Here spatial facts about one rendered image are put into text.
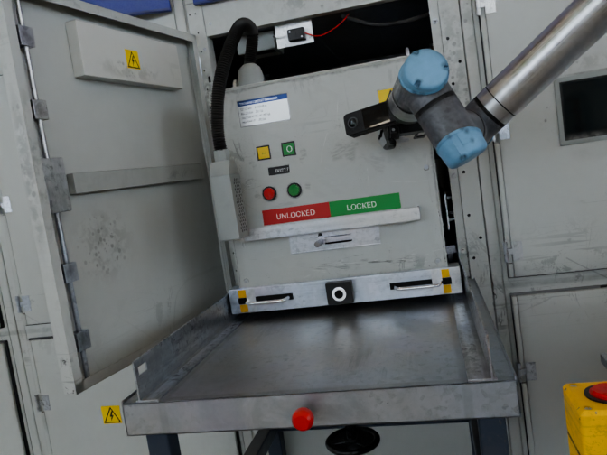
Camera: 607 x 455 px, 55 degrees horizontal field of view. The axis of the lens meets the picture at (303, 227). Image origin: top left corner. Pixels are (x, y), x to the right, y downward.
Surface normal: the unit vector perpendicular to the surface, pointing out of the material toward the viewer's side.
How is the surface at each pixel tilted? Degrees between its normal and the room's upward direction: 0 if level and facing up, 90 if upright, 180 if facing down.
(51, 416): 90
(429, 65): 75
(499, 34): 90
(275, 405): 90
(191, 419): 90
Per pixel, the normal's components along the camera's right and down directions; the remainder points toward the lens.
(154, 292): 0.92, -0.10
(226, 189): -0.20, 0.12
